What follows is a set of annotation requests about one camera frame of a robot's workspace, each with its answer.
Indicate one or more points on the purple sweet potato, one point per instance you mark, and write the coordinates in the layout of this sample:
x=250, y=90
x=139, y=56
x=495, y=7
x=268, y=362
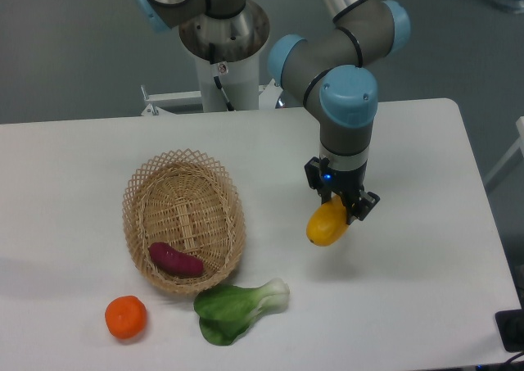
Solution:
x=175, y=262

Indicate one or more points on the green bok choy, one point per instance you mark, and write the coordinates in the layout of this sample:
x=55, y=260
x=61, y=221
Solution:
x=226, y=312

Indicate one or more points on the black device at table edge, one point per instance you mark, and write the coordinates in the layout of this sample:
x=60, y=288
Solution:
x=510, y=326

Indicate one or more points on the yellow mango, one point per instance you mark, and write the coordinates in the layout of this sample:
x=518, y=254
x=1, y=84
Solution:
x=328, y=223

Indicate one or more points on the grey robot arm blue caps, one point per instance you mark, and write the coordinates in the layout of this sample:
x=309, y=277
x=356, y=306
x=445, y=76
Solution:
x=329, y=77

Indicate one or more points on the white metal base frame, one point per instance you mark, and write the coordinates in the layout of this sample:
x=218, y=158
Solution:
x=271, y=96

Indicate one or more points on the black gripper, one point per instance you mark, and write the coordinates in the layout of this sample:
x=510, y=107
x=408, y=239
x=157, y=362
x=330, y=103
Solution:
x=348, y=184

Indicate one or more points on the orange tangerine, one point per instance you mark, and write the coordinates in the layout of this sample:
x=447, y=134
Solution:
x=126, y=317

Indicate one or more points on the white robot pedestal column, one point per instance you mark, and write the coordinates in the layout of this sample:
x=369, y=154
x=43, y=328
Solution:
x=227, y=57

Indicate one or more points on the white frame at right edge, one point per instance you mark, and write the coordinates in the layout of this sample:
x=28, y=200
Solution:
x=507, y=163

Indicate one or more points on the woven wicker basket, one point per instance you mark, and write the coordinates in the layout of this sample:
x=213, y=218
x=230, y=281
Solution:
x=186, y=199

